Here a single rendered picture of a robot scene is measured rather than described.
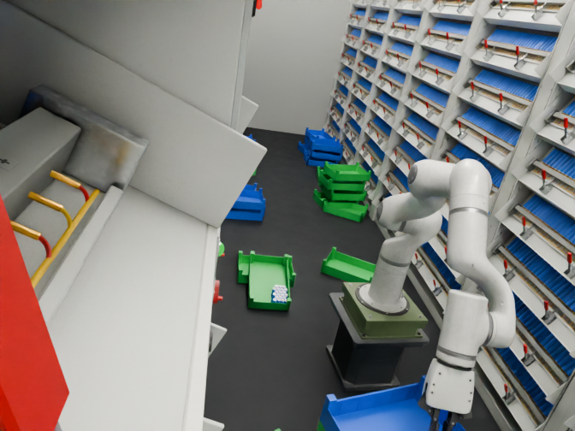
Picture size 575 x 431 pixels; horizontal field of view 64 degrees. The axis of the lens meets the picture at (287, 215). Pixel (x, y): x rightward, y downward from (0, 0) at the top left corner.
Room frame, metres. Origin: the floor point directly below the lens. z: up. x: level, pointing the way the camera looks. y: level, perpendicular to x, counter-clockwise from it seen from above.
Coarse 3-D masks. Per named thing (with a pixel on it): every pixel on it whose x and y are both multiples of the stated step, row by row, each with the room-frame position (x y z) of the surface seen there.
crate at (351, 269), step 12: (336, 252) 2.48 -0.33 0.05; (324, 264) 2.30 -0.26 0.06; (336, 264) 2.42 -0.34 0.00; (348, 264) 2.44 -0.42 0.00; (360, 264) 2.43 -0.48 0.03; (372, 264) 2.41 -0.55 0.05; (336, 276) 2.27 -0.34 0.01; (348, 276) 2.25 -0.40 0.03; (360, 276) 2.33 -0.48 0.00; (372, 276) 2.22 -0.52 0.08
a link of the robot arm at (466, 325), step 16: (448, 304) 0.89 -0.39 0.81; (464, 304) 0.87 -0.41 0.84; (480, 304) 0.87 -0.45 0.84; (448, 320) 0.87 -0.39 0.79; (464, 320) 0.85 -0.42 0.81; (480, 320) 0.85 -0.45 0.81; (448, 336) 0.84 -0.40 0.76; (464, 336) 0.83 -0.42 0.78; (480, 336) 0.84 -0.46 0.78; (464, 352) 0.82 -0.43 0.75
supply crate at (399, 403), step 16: (416, 384) 0.93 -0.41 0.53; (336, 400) 0.81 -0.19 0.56; (352, 400) 0.85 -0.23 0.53; (368, 400) 0.87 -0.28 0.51; (384, 400) 0.89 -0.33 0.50; (400, 400) 0.92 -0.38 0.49; (416, 400) 0.93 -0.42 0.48; (320, 416) 0.81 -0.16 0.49; (336, 416) 0.83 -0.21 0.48; (352, 416) 0.84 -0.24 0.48; (368, 416) 0.85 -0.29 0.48; (384, 416) 0.86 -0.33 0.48; (400, 416) 0.87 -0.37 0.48; (416, 416) 0.87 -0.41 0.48
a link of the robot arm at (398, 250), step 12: (432, 216) 1.54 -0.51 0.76; (408, 228) 1.53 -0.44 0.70; (420, 228) 1.52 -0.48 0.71; (432, 228) 1.52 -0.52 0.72; (396, 240) 1.57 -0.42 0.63; (408, 240) 1.55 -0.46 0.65; (420, 240) 1.52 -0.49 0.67; (384, 252) 1.55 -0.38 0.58; (396, 252) 1.52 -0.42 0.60; (408, 252) 1.52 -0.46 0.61; (396, 264) 1.52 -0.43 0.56; (408, 264) 1.54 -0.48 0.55
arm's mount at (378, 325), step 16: (352, 288) 1.61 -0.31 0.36; (352, 304) 1.53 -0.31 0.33; (352, 320) 1.50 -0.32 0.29; (368, 320) 1.41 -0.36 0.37; (384, 320) 1.43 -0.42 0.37; (400, 320) 1.45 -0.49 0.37; (416, 320) 1.47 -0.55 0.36; (368, 336) 1.41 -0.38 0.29; (384, 336) 1.43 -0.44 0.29; (400, 336) 1.45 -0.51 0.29; (416, 336) 1.47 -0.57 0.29
